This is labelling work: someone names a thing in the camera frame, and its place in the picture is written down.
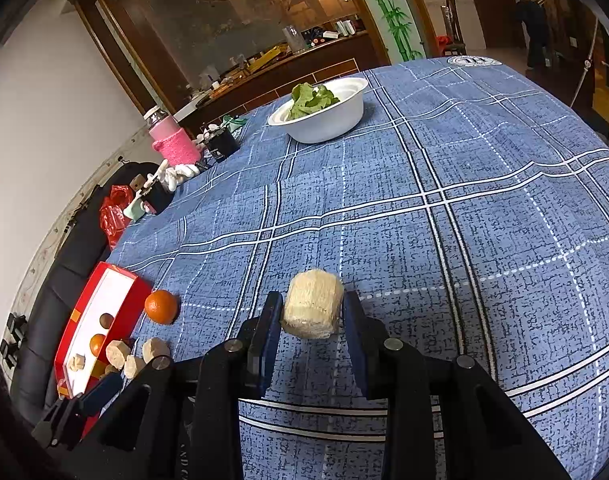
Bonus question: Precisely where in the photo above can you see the green lettuce leaves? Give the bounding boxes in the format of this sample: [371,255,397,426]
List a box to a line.
[289,83,341,121]

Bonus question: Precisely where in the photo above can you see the brown wooden sideboard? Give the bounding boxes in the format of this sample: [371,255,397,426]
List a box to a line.
[177,30,385,126]

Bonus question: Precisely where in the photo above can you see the black leather sofa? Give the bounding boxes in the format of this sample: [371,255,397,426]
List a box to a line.
[9,162,160,426]

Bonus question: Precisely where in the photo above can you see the clear plastic container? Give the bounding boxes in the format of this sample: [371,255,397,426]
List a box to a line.
[283,25,305,54]

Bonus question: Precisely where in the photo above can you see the bottle with pink knit sleeve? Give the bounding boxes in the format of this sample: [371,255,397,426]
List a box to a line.
[143,106,200,167]

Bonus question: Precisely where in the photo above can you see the black box with white label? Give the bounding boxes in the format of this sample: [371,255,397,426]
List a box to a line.
[203,127,241,162]

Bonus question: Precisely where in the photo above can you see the red box with white inside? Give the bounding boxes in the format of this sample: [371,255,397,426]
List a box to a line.
[54,261,154,438]

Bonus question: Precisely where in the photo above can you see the etched glass panel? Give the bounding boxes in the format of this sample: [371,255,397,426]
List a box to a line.
[119,0,361,92]

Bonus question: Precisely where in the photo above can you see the red plastic bag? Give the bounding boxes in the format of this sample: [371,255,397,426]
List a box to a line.
[99,185,135,251]

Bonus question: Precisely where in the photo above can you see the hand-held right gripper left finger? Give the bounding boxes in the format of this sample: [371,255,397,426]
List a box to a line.
[82,291,285,480]

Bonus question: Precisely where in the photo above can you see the dark wooden chair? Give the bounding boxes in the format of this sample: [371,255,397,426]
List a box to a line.
[440,0,468,57]

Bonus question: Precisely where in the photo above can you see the mint green cloth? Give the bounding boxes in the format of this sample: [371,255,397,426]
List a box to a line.
[123,200,150,222]

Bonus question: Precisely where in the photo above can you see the white bowl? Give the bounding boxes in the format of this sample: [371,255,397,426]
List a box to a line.
[268,77,369,144]

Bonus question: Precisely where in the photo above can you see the dark jar with pink label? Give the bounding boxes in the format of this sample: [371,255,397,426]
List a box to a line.
[142,182,174,216]

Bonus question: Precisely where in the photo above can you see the bamboo painted panel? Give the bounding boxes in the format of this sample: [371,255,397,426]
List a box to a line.
[349,0,426,64]

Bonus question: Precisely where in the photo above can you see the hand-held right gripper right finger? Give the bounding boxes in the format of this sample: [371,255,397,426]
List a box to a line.
[342,291,571,480]

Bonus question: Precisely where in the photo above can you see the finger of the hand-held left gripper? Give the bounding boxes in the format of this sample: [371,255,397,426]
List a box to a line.
[32,372,123,449]

